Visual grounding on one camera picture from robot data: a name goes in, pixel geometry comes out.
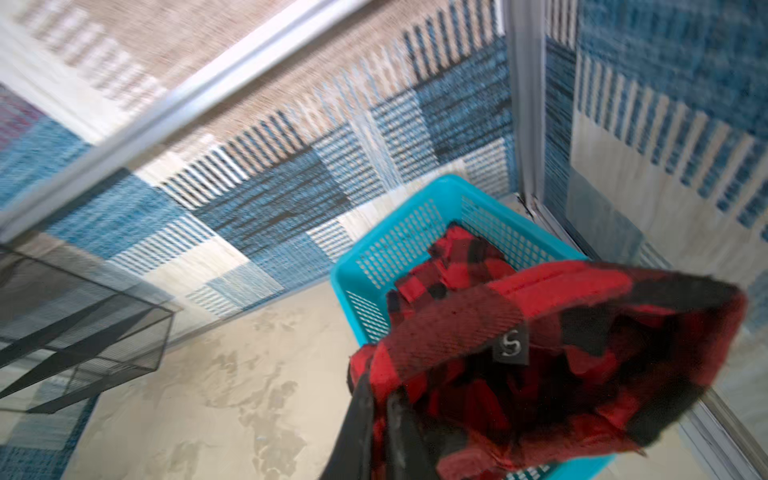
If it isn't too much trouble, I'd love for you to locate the black wire shelf rack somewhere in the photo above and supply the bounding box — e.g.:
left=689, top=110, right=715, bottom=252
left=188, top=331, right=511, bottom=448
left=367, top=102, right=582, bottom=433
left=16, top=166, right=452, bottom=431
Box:
left=1, top=246, right=175, bottom=414

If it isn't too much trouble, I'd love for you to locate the red black plaid shirt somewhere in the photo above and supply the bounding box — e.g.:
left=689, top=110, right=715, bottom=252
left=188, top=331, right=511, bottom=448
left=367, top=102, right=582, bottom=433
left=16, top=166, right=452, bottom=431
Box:
left=348, top=223, right=748, bottom=479

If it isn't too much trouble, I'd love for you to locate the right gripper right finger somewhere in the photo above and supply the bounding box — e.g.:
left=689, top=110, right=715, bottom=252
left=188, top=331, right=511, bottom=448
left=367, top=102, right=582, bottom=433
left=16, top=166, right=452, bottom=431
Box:
left=386, top=389, right=439, bottom=480

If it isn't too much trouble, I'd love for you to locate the teal plastic basket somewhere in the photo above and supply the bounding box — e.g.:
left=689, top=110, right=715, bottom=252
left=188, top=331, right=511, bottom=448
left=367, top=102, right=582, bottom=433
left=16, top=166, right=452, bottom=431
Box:
left=331, top=175, right=613, bottom=479

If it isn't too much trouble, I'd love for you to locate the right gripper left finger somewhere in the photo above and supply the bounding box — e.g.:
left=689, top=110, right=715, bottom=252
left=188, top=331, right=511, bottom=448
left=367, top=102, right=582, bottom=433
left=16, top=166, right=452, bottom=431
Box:
left=320, top=374, right=375, bottom=480

